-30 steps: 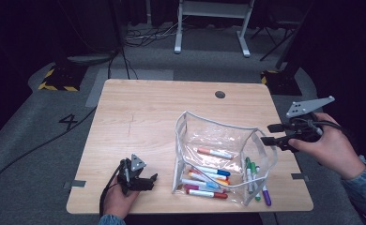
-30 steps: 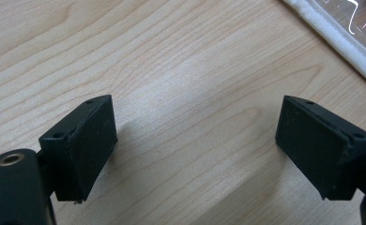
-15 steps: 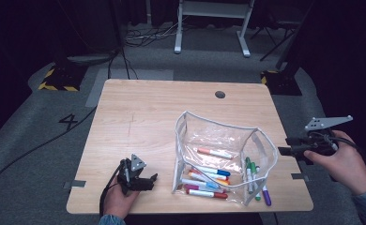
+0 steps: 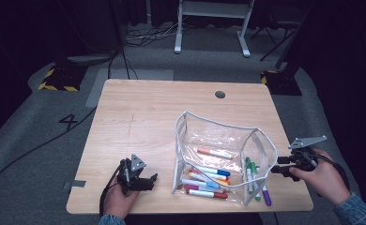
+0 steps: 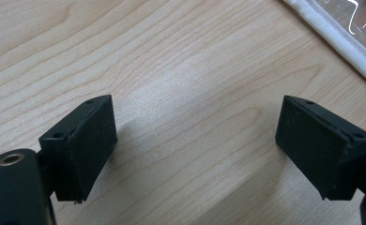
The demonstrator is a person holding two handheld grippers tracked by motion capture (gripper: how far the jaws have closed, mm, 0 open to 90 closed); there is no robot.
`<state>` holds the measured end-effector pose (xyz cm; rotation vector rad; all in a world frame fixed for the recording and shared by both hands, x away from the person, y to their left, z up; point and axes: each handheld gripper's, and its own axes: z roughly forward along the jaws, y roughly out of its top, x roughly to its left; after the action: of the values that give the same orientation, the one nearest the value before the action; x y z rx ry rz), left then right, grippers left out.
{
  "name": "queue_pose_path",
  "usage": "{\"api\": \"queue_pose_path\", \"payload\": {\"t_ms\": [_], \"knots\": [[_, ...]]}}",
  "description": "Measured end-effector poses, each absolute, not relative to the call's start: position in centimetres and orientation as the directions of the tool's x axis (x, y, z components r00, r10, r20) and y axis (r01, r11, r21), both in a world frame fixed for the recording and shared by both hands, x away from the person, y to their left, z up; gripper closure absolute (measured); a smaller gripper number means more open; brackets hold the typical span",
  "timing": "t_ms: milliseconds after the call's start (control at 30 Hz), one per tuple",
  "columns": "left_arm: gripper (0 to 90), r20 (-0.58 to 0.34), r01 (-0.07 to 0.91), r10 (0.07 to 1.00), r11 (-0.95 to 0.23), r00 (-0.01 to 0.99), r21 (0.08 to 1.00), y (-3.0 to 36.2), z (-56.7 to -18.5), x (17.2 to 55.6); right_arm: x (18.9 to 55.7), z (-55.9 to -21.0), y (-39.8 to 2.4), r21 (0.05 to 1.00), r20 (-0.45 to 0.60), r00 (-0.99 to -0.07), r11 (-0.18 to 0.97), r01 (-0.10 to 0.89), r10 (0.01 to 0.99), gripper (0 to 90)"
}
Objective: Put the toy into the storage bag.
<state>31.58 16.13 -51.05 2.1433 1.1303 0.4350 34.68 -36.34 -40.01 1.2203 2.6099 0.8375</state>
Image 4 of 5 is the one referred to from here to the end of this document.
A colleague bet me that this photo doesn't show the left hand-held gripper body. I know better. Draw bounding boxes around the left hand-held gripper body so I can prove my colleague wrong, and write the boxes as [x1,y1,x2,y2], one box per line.
[116,153,151,196]

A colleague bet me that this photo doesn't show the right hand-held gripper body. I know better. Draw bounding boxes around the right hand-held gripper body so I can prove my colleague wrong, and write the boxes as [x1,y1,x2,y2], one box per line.
[288,134,328,173]

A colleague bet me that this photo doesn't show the light blue marker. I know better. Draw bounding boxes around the light blue marker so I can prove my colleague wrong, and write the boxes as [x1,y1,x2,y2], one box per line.
[181,178,221,189]

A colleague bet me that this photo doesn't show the dark blue marker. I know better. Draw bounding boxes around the dark blue marker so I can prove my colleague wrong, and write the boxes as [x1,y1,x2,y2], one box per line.
[199,165,232,177]

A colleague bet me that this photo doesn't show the clear plastic pouch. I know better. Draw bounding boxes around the clear plastic pouch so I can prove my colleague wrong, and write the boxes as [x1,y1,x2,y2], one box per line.
[171,110,279,207]

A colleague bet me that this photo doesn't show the red marker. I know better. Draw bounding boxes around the red marker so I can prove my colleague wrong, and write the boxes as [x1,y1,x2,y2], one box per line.
[186,187,230,200]

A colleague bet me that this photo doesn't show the person's left hand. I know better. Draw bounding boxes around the person's left hand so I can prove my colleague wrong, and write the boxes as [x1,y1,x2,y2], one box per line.
[102,182,141,219]

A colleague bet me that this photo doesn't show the person's right hand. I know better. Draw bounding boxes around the person's right hand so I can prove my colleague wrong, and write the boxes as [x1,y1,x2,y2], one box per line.
[288,148,351,205]

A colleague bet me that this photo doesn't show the light green marker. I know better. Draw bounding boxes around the light green marker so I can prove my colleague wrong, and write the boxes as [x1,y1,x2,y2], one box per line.
[250,161,263,202]

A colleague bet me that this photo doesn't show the purple marker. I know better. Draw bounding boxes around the purple marker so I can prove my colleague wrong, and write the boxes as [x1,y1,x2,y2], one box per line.
[255,167,272,207]

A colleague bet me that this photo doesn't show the dark green marker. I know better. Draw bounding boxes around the dark green marker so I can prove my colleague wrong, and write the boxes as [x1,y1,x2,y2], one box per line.
[245,157,254,195]

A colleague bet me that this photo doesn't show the grey tape strip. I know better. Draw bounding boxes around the grey tape strip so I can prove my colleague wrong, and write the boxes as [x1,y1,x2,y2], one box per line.
[63,179,87,189]

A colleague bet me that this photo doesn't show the black yellow striped stand base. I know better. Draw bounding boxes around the black yellow striped stand base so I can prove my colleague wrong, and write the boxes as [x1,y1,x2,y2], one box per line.
[260,68,303,97]
[38,62,88,93]

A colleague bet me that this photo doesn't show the black tripod stand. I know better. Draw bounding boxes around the black tripod stand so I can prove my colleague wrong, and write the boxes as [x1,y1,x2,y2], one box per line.
[250,22,297,62]

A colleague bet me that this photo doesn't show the grey flat stand base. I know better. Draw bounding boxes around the grey flat stand base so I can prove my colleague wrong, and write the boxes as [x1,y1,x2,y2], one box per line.
[67,53,118,68]

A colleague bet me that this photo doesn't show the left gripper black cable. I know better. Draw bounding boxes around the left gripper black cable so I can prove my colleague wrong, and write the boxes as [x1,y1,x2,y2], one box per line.
[98,158,126,218]

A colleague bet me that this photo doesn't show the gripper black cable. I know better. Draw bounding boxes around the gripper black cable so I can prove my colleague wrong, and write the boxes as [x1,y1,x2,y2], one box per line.
[309,153,351,191]
[98,158,126,218]

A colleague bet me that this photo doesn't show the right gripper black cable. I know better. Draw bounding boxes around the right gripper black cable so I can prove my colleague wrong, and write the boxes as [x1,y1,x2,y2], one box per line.
[309,153,351,191]

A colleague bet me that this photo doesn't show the long black floor cable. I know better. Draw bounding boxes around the long black floor cable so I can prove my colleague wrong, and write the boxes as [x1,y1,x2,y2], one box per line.
[0,106,98,193]

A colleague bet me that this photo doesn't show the black hanging cables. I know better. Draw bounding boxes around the black hanging cables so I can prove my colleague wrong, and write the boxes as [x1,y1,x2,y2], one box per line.
[107,46,139,81]

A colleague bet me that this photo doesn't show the tangle of floor cables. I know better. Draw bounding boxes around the tangle of floor cables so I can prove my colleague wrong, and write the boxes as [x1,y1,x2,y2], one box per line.
[123,22,185,48]

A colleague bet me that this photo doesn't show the white metal desk frame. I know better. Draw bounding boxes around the white metal desk frame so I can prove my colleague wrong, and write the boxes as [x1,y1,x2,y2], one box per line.
[174,0,256,58]

